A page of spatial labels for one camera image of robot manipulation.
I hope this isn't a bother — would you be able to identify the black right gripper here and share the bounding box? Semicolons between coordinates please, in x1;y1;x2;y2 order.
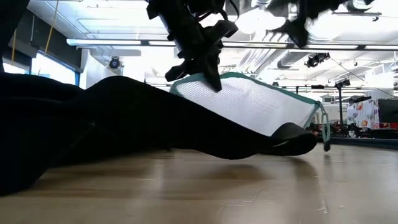
267;0;374;49

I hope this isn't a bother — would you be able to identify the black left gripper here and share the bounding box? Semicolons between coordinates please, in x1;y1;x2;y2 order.
146;0;240;93

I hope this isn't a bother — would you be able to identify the white mesh pouch teal trim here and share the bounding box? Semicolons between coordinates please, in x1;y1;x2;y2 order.
169;72;331;152

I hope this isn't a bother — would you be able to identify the black backpack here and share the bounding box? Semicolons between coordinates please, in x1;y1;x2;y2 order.
0;72;318;197

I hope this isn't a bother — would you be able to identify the long ceiling light bar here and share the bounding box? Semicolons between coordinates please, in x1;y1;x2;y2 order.
67;39;177;47
222;42;398;51

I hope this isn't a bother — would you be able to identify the floral cloth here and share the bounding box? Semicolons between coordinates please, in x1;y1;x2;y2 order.
347;98;379;130

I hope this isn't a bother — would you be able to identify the black monitor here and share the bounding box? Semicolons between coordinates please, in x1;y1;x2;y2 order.
377;99;398;124

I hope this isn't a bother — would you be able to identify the blue-edged neighbouring table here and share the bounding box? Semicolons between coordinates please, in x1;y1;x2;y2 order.
329;138;398;151

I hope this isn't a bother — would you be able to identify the bright window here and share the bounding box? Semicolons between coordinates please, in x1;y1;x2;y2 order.
0;51;80;85

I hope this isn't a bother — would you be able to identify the black rail-mounted camera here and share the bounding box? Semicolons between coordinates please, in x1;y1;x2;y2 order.
305;52;331;69

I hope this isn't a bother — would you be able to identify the black camera stand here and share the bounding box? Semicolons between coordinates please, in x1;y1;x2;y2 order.
334;77;353;136

